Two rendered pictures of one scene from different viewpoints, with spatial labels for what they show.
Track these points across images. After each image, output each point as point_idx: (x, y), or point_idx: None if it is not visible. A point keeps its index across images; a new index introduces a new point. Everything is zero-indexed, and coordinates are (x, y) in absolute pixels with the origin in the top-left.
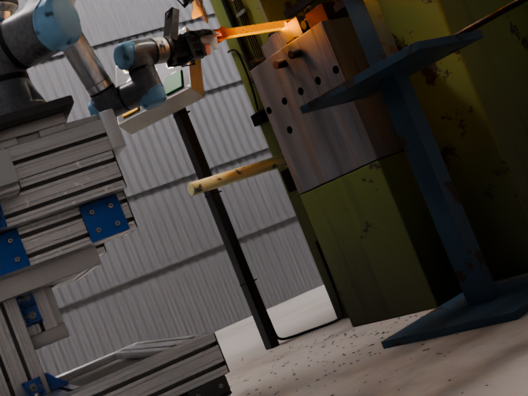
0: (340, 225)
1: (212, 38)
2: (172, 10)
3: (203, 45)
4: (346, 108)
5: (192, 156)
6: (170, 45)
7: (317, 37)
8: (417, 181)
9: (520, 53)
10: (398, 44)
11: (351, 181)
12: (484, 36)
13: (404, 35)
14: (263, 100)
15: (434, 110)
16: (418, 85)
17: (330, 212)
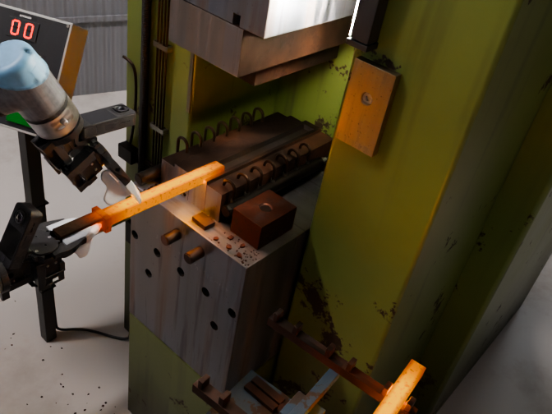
0: (156, 371)
1: (83, 244)
2: (28, 222)
3: (63, 266)
4: (220, 342)
5: (24, 162)
6: (2, 287)
7: (231, 270)
8: None
9: (426, 321)
10: (319, 292)
11: (187, 371)
12: (407, 330)
13: (330, 295)
14: (133, 221)
15: (310, 361)
16: (310, 333)
17: (152, 356)
